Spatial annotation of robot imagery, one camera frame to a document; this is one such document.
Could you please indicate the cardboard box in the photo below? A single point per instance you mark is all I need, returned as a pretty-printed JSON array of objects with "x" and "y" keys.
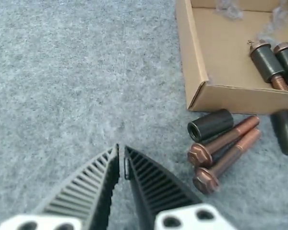
[{"x": 232, "y": 60}]

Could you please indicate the copper flange bolt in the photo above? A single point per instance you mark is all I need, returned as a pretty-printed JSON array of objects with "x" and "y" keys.
[
  {"x": 218, "y": 143},
  {"x": 230, "y": 160}
]

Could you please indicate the black metal sleeve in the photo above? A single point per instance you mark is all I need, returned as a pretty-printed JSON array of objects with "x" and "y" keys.
[
  {"x": 210, "y": 125},
  {"x": 286, "y": 134}
]

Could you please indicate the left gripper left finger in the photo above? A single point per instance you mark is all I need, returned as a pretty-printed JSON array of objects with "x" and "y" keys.
[{"x": 86, "y": 191}]

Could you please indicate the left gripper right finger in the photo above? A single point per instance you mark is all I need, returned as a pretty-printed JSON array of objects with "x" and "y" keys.
[{"x": 156, "y": 187}]

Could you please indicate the clear plastic wrap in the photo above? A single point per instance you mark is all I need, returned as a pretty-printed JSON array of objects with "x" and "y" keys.
[{"x": 274, "y": 16}]

